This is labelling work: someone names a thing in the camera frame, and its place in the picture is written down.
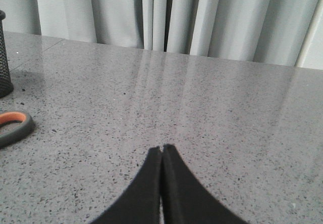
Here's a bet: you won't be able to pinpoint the light grey curtain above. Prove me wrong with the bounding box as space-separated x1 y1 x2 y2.
1 0 322 69

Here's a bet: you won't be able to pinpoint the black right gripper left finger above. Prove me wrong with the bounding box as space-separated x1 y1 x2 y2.
93 147 162 223

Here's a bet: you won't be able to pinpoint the grey orange scissors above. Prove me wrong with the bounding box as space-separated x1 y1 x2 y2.
1 111 35 148

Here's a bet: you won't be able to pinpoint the black mesh pen holder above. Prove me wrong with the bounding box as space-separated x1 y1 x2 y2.
0 11 14 98

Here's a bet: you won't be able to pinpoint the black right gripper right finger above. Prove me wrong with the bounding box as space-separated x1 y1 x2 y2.
161 144 246 223

